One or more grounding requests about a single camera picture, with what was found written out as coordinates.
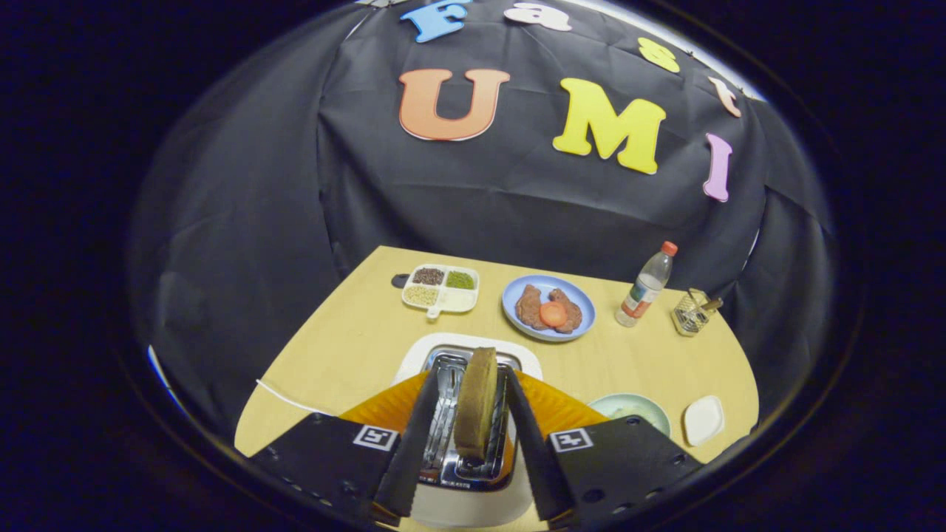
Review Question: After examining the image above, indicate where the white toaster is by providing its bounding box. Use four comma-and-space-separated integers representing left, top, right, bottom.
394, 332, 544, 530

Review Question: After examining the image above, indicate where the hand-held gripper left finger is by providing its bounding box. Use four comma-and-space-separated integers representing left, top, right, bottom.
248, 367, 443, 524

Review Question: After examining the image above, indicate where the black backdrop cloth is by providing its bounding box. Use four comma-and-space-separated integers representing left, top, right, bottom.
126, 0, 840, 444

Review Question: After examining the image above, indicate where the white square plate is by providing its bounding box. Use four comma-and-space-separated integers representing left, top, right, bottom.
683, 395, 726, 447

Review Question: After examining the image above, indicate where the white divided tray of seeds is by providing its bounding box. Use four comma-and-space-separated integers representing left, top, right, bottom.
401, 264, 480, 320

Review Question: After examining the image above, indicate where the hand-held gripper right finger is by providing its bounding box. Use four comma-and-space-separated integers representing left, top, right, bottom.
505, 367, 703, 528

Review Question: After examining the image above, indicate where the brown meat patty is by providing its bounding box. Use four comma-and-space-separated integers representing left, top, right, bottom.
514, 284, 548, 331
548, 287, 584, 335

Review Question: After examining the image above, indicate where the white power cable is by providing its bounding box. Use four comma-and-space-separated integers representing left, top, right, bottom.
256, 378, 335, 417

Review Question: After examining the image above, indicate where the toasted bread slice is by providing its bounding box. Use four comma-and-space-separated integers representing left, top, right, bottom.
453, 347, 499, 463

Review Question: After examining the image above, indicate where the blue plate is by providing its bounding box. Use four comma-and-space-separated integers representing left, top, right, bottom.
502, 275, 596, 343

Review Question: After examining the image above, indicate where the clear water bottle red cap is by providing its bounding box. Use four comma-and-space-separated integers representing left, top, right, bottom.
615, 241, 678, 328

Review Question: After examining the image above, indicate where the metal wire utensil holder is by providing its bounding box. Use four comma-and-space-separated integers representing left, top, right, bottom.
671, 288, 712, 338

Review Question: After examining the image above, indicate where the light green plate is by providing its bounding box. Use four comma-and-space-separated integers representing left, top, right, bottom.
588, 392, 672, 438

